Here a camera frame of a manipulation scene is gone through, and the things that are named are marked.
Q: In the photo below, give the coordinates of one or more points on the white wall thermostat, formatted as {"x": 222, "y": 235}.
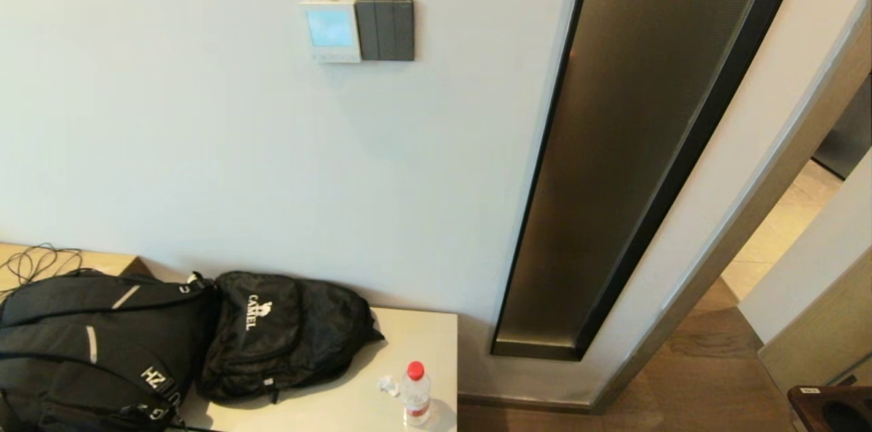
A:
{"x": 330, "y": 30}

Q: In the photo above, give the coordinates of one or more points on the crumpled clear plastic wrapper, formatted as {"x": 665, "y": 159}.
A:
{"x": 389, "y": 386}

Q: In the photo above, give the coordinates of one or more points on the black Camel backpack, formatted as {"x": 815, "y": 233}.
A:
{"x": 286, "y": 336}

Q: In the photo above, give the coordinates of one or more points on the clear water bottle red cap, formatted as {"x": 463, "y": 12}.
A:
{"x": 416, "y": 398}

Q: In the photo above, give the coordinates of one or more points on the large black backpack HZ print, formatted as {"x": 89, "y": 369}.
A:
{"x": 82, "y": 350}

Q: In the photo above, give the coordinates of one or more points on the beige wooden door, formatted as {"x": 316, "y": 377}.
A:
{"x": 824, "y": 330}

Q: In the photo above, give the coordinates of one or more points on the dark grey cabinet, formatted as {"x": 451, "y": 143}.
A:
{"x": 851, "y": 139}

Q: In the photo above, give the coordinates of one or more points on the dark brown bin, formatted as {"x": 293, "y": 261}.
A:
{"x": 834, "y": 411}

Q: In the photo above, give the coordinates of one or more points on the dark grey wall switch panel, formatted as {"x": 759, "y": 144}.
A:
{"x": 385, "y": 30}

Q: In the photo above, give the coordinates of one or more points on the grey brown door frame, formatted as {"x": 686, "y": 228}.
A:
{"x": 756, "y": 214}

